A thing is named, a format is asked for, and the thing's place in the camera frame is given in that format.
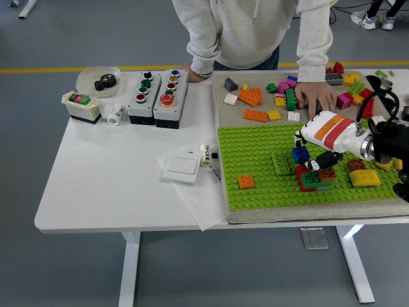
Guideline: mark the yellow curved brick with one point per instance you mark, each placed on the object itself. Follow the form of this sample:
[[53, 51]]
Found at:
[[364, 177]]

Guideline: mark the grey foam mat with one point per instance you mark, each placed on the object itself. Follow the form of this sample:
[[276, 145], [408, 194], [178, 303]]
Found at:
[[287, 215]]

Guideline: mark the small black box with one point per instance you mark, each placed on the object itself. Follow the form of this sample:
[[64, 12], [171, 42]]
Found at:
[[405, 112]]

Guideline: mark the person's right hand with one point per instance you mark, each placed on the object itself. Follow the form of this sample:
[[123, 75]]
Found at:
[[191, 75]]

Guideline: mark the small blue brick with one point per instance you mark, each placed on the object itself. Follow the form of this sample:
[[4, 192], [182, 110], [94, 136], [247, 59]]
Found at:
[[292, 78]]

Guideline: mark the lime green plate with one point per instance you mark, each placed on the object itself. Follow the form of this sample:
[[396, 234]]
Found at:
[[280, 163]]

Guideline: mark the person's left hand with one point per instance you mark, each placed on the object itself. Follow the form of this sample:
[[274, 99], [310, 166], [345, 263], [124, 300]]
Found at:
[[314, 92]]

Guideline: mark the small green brick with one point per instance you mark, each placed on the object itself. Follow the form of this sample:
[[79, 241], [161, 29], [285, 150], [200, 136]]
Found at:
[[271, 88]]

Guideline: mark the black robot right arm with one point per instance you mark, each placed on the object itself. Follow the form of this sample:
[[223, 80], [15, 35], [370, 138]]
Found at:
[[393, 140]]

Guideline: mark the blue square brick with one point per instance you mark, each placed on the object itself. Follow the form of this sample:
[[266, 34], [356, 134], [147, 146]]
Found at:
[[300, 154]]

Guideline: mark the person's left forearm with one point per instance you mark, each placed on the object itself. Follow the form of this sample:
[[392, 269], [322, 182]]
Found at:
[[314, 54]]

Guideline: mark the person's right forearm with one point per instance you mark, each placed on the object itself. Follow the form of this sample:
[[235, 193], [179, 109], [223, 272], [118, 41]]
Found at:
[[203, 56]]

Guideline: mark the white plastic bowl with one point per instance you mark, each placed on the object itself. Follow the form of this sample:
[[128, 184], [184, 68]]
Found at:
[[84, 81]]

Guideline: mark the pink flat brick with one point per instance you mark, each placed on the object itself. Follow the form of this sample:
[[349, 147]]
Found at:
[[280, 95]]

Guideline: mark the black round cup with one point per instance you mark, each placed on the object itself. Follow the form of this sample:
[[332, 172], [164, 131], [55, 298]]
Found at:
[[381, 95], [388, 104], [373, 81]]

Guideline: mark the long grey brick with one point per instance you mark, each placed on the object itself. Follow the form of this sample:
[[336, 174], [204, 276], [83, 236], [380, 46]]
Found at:
[[335, 78]]

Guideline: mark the white paper sheet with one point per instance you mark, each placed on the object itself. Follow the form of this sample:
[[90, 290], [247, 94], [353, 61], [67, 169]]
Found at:
[[198, 204]]

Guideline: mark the black metal gear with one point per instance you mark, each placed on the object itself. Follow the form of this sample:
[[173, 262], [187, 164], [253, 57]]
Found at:
[[99, 85], [109, 79]]

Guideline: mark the white wall switch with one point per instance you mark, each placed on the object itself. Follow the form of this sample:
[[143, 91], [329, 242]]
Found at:
[[182, 168]]

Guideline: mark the dark grey slope brick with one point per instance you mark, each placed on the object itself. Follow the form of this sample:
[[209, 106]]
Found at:
[[318, 107], [230, 84]]

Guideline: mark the small brown brick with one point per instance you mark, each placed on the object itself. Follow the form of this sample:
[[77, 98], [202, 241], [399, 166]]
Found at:
[[329, 70]]

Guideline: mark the white table leg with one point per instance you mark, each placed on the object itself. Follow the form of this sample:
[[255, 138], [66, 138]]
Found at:
[[356, 265], [129, 272]]

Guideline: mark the white printed label strip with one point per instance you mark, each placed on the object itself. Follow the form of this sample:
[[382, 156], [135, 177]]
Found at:
[[216, 174]]

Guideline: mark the green brick baseplate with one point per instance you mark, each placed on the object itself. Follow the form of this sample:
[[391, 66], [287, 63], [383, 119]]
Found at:
[[255, 153]]

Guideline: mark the small lime green piece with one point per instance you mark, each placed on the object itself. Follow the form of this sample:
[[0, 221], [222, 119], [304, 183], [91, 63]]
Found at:
[[381, 73]]

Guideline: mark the grey four-button control box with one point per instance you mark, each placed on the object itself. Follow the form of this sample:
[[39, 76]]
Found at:
[[151, 99]]

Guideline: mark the brown square brick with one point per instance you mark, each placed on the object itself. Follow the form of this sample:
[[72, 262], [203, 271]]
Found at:
[[327, 174], [355, 164]]

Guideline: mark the small white pipe coupling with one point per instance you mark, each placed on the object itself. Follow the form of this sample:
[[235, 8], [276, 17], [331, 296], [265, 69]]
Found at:
[[204, 158]]

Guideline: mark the large white pipe coupling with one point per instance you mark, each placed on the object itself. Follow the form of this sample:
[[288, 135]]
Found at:
[[116, 115]]

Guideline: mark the long orange brick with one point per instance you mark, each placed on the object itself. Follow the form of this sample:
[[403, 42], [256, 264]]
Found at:
[[255, 115]]

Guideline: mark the white furniture foot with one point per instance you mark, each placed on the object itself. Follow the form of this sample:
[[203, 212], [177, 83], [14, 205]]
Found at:
[[28, 9]]

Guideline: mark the grey emergency-stop control box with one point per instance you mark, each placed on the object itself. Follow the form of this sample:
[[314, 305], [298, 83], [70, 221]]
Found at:
[[179, 96]]

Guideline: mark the orange square brick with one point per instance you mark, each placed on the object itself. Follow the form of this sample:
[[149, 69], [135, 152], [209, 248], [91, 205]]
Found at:
[[245, 181]]

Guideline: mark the person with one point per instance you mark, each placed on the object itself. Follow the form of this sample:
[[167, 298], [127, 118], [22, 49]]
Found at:
[[364, 20], [243, 32]]

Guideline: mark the small black cap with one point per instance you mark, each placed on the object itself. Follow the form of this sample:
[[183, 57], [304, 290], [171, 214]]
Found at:
[[214, 155]]

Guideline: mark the white flat brick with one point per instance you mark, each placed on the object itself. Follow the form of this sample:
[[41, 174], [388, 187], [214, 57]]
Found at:
[[230, 99], [293, 116]]

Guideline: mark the magenta brick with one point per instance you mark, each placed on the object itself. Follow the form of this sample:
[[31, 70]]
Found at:
[[290, 83], [282, 87], [345, 100]]

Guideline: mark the long red brick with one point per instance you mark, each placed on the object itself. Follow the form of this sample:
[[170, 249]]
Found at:
[[369, 110]]

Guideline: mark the long green brick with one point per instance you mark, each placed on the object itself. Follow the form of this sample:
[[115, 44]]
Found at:
[[290, 99], [308, 179]]

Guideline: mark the cream red-green switch box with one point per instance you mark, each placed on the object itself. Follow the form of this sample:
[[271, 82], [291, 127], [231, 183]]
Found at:
[[83, 112]]

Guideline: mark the red slope brick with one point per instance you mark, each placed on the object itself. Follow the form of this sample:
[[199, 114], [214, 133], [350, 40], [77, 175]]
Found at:
[[338, 68]]

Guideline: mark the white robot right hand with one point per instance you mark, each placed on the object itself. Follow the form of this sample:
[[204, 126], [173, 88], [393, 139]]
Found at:
[[335, 134]]

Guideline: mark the white tee pipe fitting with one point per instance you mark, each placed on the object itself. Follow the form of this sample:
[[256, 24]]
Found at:
[[104, 110]]

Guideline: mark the lime green brick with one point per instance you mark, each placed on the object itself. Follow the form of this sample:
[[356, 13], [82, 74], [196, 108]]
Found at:
[[356, 88]]

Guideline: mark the grey and black tool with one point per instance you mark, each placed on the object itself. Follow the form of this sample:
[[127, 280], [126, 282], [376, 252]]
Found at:
[[386, 83]]

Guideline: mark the yellow square brick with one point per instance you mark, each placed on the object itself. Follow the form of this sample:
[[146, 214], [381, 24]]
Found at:
[[274, 115], [398, 164], [280, 102], [385, 165], [357, 99]]

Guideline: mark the metal floor plate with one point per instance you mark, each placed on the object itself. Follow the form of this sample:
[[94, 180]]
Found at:
[[314, 238]]

